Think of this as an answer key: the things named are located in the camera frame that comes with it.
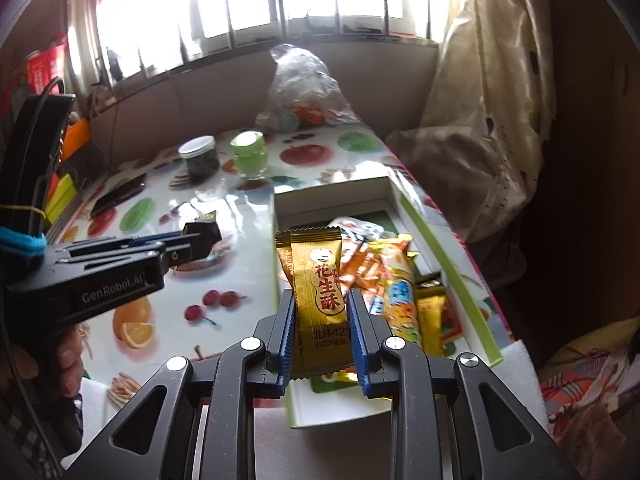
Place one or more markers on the yellow green box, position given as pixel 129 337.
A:
pixel 62 195

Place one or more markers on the dark phone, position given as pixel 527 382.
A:
pixel 117 197

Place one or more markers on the cream spotted curtain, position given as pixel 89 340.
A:
pixel 480 110

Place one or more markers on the white foam sheet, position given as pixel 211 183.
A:
pixel 520 375
pixel 95 390

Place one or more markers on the barred window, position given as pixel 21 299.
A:
pixel 150 20

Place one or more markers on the colourful patterned cloth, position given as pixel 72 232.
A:
pixel 590 385

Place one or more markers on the clear jar with dark contents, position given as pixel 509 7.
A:
pixel 200 165

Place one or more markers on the dark brown snack packet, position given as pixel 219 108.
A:
pixel 205 235

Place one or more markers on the clear plastic bag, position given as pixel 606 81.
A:
pixel 300 85

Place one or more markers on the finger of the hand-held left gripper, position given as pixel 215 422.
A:
pixel 155 236
pixel 180 255

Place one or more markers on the green white cardboard box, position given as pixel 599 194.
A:
pixel 332 197

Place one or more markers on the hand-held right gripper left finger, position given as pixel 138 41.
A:
pixel 286 340

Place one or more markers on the orange silver snack packet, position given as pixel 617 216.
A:
pixel 355 230
pixel 367 272

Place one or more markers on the gold snack packet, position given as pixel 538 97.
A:
pixel 284 260
pixel 400 305
pixel 320 300
pixel 431 320

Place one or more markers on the blue cloth band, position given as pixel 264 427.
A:
pixel 22 242

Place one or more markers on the person's left hand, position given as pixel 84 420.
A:
pixel 70 360

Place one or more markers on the person's left forearm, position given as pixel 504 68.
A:
pixel 25 430

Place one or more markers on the green lidded jar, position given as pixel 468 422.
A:
pixel 248 157

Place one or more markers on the red paper bag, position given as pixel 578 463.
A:
pixel 45 70

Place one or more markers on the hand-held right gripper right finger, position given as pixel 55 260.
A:
pixel 360 345

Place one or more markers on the brown wooden cabinet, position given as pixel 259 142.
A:
pixel 590 135

